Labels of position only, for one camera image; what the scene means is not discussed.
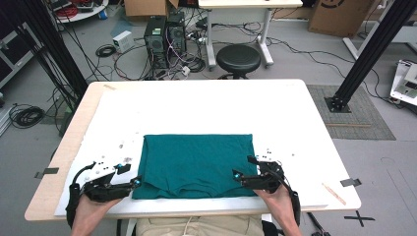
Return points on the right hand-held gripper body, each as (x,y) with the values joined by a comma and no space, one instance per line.
(268,180)

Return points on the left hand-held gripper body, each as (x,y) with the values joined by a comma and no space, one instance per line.
(101,188)

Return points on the teal long-sleeved shirt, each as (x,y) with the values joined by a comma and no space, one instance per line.
(193,164)

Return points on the person's left hand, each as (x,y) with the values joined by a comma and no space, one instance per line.
(91,209)

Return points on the person's right hand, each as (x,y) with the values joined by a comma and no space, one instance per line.
(278,205)

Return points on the black chair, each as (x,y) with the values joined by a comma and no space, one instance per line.
(269,228)

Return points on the white board sheet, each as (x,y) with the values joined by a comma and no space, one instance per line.
(229,108)

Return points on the person's beige trousers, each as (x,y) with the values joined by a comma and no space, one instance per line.
(203,227)

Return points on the thin wooden stick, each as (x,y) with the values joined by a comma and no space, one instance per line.
(333,194)

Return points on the black tape cross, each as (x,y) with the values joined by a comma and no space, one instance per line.
(359,218)

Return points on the black round stool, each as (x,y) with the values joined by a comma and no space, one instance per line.
(238,59)

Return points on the white power strip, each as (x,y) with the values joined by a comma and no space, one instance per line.
(186,70)

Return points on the grey floor mat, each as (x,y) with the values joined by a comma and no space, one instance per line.
(360,114)

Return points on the small white box device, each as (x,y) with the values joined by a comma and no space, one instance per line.
(124,41)

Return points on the black computer tower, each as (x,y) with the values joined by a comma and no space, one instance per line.
(155,42)
(176,34)

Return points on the black metal stand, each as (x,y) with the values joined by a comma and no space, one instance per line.
(55,39)
(370,49)

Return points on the white table base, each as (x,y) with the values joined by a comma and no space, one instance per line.
(350,48)

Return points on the white desk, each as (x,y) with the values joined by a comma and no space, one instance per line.
(249,3)

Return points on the white round table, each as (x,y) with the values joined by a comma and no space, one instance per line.
(82,15)

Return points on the small cardboard box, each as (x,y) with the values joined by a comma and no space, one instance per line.
(144,7)

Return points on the white flat device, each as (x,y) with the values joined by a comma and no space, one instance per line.
(405,85)

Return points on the large cardboard box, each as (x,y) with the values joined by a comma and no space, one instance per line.
(341,16)

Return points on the grey metal frame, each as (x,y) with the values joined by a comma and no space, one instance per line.
(13,65)

